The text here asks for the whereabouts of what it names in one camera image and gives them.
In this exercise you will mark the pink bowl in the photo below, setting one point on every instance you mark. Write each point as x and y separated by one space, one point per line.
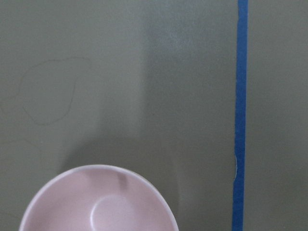
98 198

